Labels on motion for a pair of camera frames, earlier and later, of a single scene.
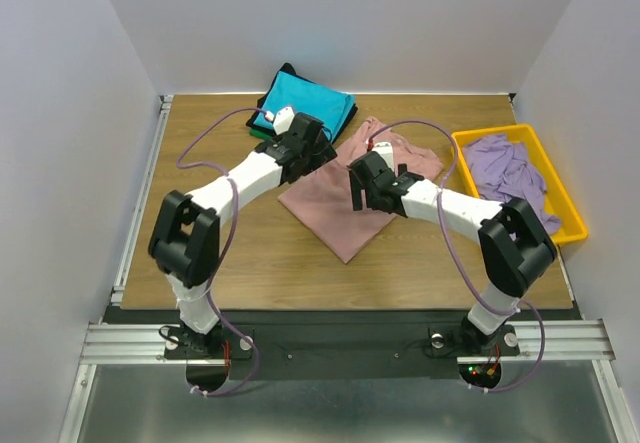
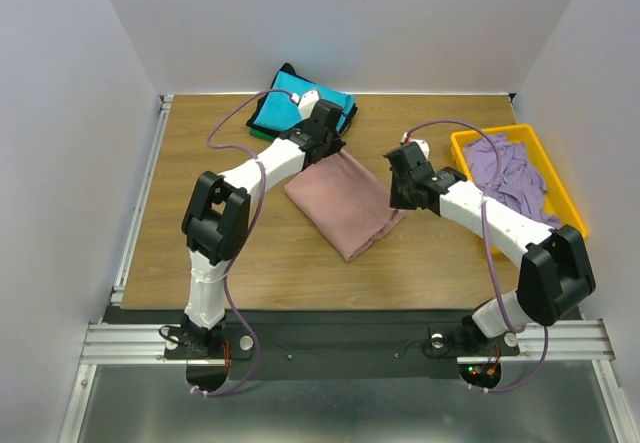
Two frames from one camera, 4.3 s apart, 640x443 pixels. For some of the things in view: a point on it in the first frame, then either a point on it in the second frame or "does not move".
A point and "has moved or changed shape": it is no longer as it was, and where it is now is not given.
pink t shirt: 325,202 has moved or changed shape
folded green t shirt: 260,133 does not move
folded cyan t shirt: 330,106 does not move
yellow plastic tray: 557,201 does not move
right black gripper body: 364,179 -> 403,193
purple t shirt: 503,172 does not move
